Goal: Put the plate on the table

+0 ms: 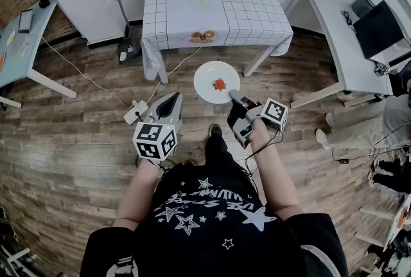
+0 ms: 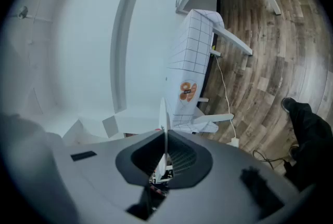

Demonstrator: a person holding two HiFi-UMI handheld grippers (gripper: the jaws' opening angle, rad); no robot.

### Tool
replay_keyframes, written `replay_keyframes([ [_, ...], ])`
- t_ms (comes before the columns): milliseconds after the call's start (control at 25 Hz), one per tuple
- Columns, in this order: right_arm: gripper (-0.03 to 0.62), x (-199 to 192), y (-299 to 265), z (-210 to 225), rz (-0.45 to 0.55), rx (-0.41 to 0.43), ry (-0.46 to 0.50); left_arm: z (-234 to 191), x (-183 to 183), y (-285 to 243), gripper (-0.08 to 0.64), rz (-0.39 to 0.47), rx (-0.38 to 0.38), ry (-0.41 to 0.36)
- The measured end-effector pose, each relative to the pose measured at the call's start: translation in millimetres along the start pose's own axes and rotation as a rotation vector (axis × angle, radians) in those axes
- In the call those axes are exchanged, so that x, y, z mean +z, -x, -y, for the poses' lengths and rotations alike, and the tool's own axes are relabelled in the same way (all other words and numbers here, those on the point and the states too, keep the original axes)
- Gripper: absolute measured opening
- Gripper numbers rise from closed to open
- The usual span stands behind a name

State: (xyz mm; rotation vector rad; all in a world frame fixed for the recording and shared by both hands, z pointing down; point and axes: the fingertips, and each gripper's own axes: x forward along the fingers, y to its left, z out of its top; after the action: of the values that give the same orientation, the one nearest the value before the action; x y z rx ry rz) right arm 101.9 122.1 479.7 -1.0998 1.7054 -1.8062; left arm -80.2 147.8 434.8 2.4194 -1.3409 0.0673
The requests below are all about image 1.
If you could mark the black computer mouse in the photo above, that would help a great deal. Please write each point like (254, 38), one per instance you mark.
(44, 3)

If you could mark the light blue table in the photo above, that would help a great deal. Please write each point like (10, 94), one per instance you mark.
(41, 22)

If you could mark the black floor stand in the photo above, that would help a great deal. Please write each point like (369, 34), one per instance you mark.
(128, 44)

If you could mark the white desk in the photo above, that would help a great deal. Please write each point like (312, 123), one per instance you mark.
(340, 31)

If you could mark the red strawberry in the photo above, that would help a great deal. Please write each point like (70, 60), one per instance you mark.
(220, 84)

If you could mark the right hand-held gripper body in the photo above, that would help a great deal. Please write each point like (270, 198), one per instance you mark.
(273, 112)

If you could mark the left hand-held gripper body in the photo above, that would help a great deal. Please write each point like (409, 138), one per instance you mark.
(151, 140)

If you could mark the person's right forearm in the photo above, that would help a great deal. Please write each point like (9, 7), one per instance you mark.
(273, 179)

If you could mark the small metal device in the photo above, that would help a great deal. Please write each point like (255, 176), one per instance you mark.
(382, 68)

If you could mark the white round plate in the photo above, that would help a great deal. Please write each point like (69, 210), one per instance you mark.
(208, 79)

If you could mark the black monitor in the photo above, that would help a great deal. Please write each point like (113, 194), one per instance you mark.
(379, 28)

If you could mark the orange plate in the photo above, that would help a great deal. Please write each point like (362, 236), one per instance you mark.
(2, 61)

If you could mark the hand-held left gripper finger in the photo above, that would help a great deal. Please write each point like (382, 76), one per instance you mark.
(176, 108)
(159, 106)

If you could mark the black power adapter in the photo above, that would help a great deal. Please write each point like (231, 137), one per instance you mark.
(344, 161)

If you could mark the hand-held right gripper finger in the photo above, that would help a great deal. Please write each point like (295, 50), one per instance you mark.
(237, 97)
(237, 115)

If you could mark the black box device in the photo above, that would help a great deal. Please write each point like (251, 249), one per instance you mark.
(363, 5)

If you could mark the white power strip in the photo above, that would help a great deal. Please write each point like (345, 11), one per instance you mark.
(135, 112)

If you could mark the person's black star t-shirt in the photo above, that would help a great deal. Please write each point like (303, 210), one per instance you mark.
(208, 237)

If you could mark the small pale plate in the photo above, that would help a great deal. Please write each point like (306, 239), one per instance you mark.
(11, 38)

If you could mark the metal rack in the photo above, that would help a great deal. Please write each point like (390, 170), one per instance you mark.
(11, 246)

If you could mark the person's left forearm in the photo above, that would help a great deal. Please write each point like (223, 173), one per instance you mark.
(135, 198)

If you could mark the person's black trouser leg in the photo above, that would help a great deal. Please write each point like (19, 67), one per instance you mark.
(218, 153)

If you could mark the person's dark shoe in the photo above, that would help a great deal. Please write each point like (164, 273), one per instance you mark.
(215, 130)

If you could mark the white tablet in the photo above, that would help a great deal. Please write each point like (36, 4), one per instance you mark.
(25, 21)

